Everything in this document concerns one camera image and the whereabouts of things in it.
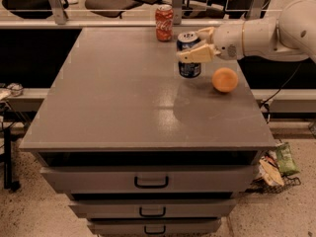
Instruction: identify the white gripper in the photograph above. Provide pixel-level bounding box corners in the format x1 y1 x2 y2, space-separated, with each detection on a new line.
177 22 244 63

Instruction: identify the blue pepsi can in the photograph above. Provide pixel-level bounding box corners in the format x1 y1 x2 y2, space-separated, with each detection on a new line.
177 32 201 78

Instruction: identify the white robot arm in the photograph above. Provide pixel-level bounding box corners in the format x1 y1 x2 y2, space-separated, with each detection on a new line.
177 0 316 63

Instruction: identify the red coca-cola can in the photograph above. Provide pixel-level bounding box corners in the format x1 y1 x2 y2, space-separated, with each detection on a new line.
155 4 173 41

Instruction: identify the orange fruit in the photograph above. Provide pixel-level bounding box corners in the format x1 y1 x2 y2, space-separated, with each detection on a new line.
211 67 238 93

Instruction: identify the grey metal railing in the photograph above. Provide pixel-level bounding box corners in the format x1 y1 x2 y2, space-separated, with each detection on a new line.
0 0 316 30

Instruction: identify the black office chair seat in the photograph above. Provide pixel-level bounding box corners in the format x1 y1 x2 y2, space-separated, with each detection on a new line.
85 0 142 18

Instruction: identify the grey drawer cabinet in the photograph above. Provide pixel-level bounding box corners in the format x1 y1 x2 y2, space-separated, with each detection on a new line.
19 26 277 237

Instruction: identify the tan snack packet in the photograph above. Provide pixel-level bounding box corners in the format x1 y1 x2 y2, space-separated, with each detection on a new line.
259 159 284 187

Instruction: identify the green snack bag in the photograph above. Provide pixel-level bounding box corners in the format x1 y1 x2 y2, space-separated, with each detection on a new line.
276 142 299 176

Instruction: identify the middle grey drawer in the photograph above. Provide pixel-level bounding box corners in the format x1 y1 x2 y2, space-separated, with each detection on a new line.
69 198 236 219

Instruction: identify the grey drawer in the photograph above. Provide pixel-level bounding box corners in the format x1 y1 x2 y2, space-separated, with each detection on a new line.
69 198 236 219
87 218 221 235
40 165 254 194

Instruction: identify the dark round chair base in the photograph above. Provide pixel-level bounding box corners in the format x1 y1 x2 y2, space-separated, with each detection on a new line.
2 0 52 19

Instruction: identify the top grey drawer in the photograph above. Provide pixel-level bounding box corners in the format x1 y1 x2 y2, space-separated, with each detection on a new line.
40 165 254 194

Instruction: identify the small clear bowl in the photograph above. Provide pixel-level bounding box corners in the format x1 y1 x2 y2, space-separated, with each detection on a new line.
7 83 24 97

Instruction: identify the bottom grey drawer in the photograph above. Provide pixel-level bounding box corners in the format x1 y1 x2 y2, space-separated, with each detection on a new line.
87 218 221 235

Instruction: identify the black cable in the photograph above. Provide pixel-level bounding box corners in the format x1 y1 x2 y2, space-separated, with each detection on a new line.
258 61 303 123

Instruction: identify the black wire basket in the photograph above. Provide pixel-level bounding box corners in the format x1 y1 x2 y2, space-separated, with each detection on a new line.
246 176 301 194

